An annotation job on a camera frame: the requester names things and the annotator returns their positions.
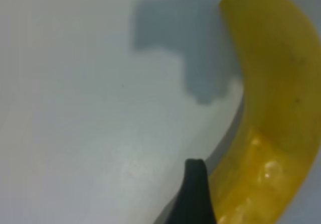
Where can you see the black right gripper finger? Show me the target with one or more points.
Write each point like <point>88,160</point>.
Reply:
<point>194,199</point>

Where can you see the yellow banana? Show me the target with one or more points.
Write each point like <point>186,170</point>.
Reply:
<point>276,83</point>

